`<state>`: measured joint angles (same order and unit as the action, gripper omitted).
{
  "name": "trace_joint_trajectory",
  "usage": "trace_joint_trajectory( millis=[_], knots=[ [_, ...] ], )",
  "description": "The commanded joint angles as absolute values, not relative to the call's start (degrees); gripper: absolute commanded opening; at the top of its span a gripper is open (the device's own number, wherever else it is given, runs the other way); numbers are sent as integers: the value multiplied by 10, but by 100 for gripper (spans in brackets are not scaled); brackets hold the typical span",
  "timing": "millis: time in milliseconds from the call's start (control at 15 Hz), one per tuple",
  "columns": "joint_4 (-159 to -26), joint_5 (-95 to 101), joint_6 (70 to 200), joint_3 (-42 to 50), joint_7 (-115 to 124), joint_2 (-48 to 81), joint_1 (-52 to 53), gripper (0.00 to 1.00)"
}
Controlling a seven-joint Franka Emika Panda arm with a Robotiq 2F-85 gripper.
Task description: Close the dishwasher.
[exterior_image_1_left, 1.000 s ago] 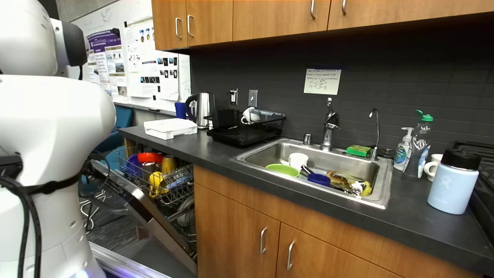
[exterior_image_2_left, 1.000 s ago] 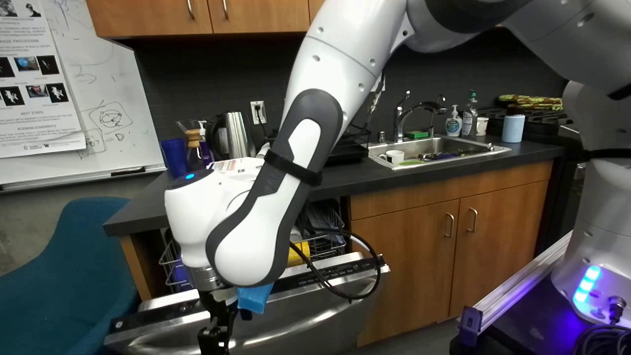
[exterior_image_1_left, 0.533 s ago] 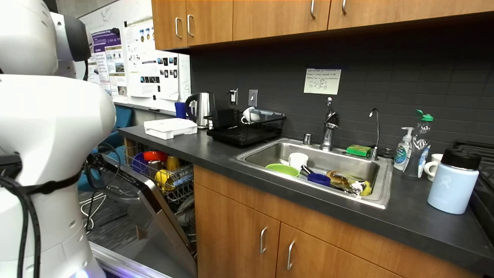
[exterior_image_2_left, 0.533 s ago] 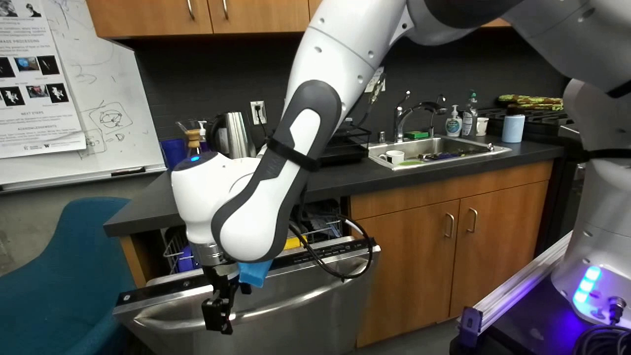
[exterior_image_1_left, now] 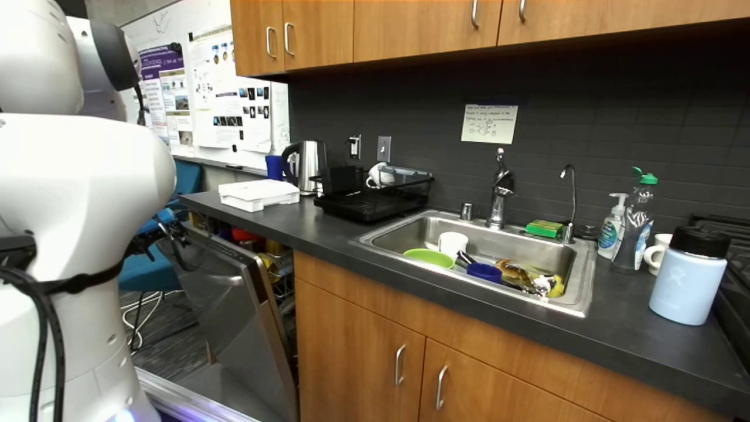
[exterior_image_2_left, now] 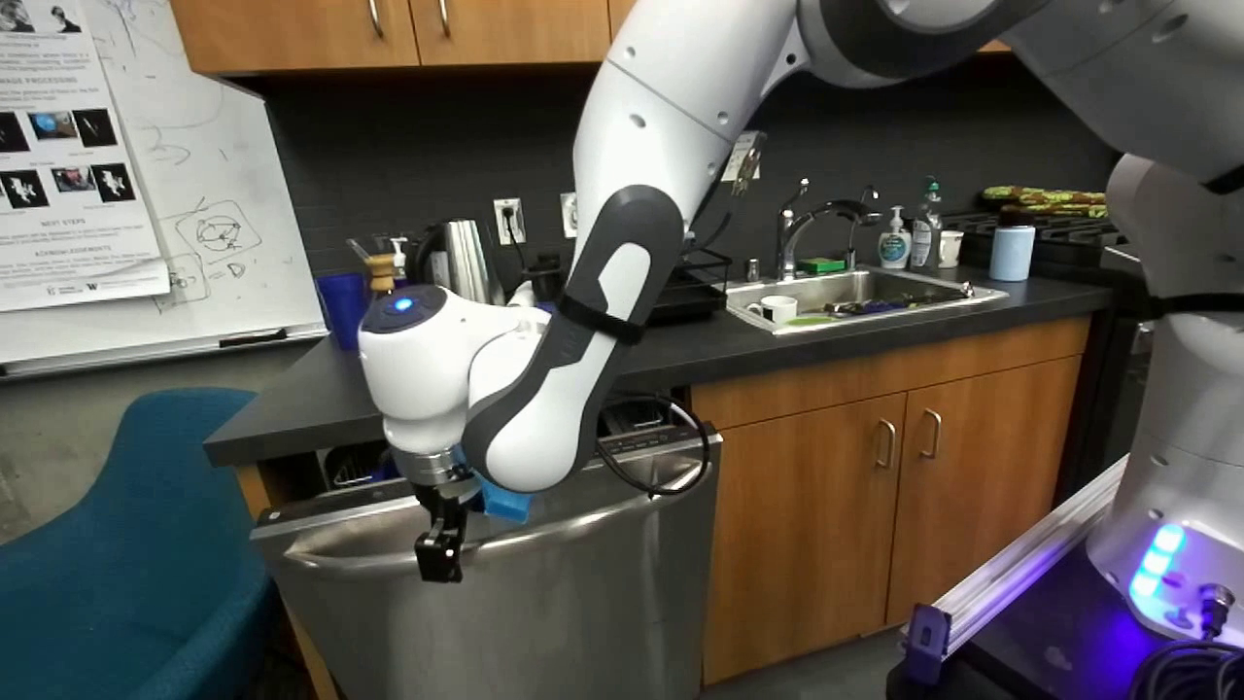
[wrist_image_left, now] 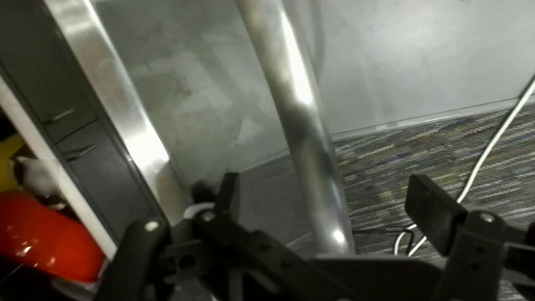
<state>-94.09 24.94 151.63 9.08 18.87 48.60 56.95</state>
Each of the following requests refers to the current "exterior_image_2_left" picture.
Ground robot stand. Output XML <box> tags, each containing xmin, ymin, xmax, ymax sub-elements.
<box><xmin>886</xmin><ymin>455</ymin><xmax>1244</xmax><ymax>700</ymax></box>

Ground paper poster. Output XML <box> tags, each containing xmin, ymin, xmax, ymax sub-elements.
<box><xmin>0</xmin><ymin>0</ymin><xmax>172</xmax><ymax>314</ymax></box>

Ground black stove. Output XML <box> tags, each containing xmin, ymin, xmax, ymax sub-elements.
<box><xmin>945</xmin><ymin>208</ymin><xmax>1159</xmax><ymax>499</ymax></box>

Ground wooden wall cabinet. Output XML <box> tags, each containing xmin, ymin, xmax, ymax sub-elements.
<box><xmin>169</xmin><ymin>0</ymin><xmax>1014</xmax><ymax>78</ymax></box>

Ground white tag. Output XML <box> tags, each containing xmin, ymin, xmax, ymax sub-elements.
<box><xmin>722</xmin><ymin>130</ymin><xmax>768</xmax><ymax>197</ymax></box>

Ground light blue cylinder container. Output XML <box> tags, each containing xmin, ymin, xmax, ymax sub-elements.
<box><xmin>988</xmin><ymin>225</ymin><xmax>1037</xmax><ymax>284</ymax></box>

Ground dishwasher door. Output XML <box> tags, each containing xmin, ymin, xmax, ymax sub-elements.
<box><xmin>250</xmin><ymin>428</ymin><xmax>726</xmax><ymax>700</ymax></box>

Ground steel electric kettle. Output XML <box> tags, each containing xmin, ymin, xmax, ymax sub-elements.
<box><xmin>412</xmin><ymin>219</ymin><xmax>507</xmax><ymax>308</ymax></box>

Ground steel sink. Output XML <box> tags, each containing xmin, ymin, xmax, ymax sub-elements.
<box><xmin>725</xmin><ymin>266</ymin><xmax>1011</xmax><ymax>337</ymax></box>

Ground clear dish soap bottle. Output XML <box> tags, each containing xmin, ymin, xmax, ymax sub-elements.
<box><xmin>910</xmin><ymin>176</ymin><xmax>945</xmax><ymax>271</ymax></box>

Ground green patterned oven mitts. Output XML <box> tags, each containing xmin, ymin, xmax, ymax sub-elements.
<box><xmin>980</xmin><ymin>184</ymin><xmax>1110</xmax><ymax>219</ymax></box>

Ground blue clamp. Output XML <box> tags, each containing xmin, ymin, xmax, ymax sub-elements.
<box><xmin>903</xmin><ymin>602</ymin><xmax>953</xmax><ymax>688</ymax></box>

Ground whiteboard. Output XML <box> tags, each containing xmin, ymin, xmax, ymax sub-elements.
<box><xmin>0</xmin><ymin>0</ymin><xmax>330</xmax><ymax>378</ymax></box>

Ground dishwasher rack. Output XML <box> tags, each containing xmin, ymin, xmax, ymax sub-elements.
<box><xmin>326</xmin><ymin>442</ymin><xmax>401</xmax><ymax>489</ymax></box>

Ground white soap pump bottle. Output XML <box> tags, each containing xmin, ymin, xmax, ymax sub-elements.
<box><xmin>877</xmin><ymin>205</ymin><xmax>914</xmax><ymax>271</ymax></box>

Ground dishwasher door handle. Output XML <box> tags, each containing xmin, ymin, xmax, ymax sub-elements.
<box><xmin>280</xmin><ymin>484</ymin><xmax>718</xmax><ymax>577</ymax></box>

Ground wooden base cabinet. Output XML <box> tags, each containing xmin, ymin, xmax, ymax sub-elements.
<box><xmin>688</xmin><ymin>315</ymin><xmax>1095</xmax><ymax>687</ymax></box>

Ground black dish rack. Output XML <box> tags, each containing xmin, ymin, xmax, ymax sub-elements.
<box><xmin>645</xmin><ymin>247</ymin><xmax>734</xmax><ymax>328</ymax></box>

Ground teal chair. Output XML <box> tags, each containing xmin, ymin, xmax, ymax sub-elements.
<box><xmin>0</xmin><ymin>388</ymin><xmax>285</xmax><ymax>700</ymax></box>

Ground base cabinet door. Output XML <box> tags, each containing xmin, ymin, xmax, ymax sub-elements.
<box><xmin>885</xmin><ymin>354</ymin><xmax>1085</xmax><ymax>626</ymax></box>
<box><xmin>701</xmin><ymin>393</ymin><xmax>909</xmax><ymax>683</ymax></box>

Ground chrome tap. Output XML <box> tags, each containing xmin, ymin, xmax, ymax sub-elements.
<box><xmin>776</xmin><ymin>178</ymin><xmax>882</xmax><ymax>284</ymax></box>

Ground stainless steel dishwasher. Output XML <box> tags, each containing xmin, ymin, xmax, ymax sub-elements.
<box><xmin>250</xmin><ymin>393</ymin><xmax>726</xmax><ymax>700</ymax></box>

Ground coil of black cable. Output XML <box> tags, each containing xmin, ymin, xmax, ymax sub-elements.
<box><xmin>1125</xmin><ymin>636</ymin><xmax>1244</xmax><ymax>700</ymax></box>

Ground blue plastic cup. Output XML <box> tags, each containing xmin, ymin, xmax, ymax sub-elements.
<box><xmin>316</xmin><ymin>272</ymin><xmax>372</xmax><ymax>352</ymax></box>

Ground wall cabinet door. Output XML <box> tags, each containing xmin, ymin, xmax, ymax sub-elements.
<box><xmin>170</xmin><ymin>0</ymin><xmax>421</xmax><ymax>76</ymax></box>
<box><xmin>408</xmin><ymin>0</ymin><xmax>613</xmax><ymax>67</ymax></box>

